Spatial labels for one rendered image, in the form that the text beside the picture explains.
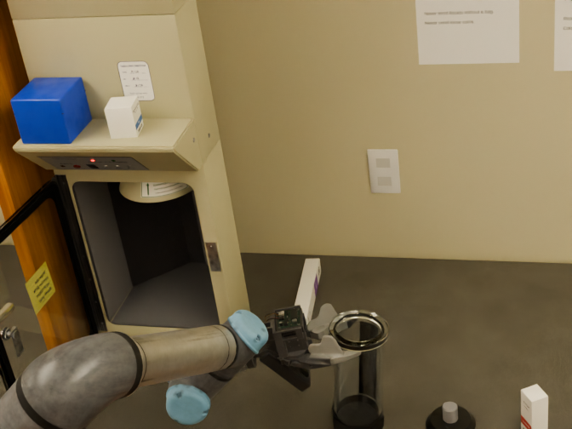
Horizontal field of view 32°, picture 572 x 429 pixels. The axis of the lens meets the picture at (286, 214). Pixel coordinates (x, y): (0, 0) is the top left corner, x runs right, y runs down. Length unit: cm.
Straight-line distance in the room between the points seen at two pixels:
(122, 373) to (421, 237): 116
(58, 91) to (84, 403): 68
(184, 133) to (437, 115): 66
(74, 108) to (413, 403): 86
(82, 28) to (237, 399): 79
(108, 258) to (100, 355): 82
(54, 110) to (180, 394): 55
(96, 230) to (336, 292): 57
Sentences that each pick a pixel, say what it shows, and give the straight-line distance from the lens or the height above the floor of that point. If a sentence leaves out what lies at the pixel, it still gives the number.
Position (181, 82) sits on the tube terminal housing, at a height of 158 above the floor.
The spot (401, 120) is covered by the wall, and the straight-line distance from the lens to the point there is 225.
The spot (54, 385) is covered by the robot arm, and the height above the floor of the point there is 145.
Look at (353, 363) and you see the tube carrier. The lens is 181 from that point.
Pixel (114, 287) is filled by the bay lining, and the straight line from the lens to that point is 223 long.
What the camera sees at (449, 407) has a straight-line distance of 189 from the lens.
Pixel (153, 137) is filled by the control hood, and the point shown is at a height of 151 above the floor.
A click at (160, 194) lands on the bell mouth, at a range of 200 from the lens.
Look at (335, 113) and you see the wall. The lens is 227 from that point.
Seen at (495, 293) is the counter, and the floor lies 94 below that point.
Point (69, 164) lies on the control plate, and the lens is 195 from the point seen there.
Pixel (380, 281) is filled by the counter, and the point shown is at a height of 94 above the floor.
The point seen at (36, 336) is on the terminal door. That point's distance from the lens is 203.
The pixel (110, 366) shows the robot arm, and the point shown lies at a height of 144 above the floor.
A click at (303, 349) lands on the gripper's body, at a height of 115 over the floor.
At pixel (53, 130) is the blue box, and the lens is 186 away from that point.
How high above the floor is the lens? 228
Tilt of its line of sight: 31 degrees down
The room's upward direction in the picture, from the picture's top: 8 degrees counter-clockwise
